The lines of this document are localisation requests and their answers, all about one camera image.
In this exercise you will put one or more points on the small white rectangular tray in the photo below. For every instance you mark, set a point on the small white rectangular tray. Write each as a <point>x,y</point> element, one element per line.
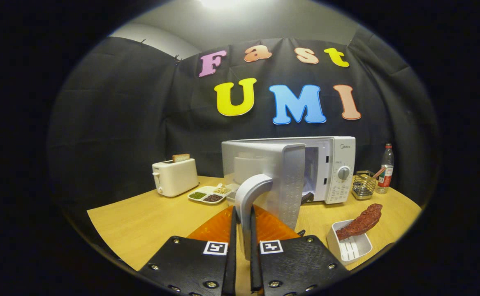
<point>353,250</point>

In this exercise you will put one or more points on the toast slice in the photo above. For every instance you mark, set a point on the toast slice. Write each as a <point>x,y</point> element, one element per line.
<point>181,157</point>

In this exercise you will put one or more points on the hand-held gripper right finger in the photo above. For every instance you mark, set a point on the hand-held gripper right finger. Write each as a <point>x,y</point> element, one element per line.
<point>255,271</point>

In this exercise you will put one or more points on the white toaster oven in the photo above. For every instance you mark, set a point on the white toaster oven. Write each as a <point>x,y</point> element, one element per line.
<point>338,152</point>

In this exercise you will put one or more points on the red white striped straw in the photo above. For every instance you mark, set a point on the red white striped straw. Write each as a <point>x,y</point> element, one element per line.
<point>379,172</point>

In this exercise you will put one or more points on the white divided plate with beans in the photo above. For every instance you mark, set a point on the white divided plate with beans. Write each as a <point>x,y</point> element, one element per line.
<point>207,196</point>

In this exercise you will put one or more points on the reddish brown sausage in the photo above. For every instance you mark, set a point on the reddish brown sausage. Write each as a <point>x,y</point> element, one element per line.
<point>361,222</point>

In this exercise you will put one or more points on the clear plastic bottle red label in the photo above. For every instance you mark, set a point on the clear plastic bottle red label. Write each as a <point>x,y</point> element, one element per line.
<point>386,172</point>

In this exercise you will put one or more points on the cream bread toaster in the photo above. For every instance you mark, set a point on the cream bread toaster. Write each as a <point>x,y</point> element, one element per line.
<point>176,176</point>

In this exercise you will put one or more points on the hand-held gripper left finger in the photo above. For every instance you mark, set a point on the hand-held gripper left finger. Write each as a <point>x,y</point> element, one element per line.
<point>232,250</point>

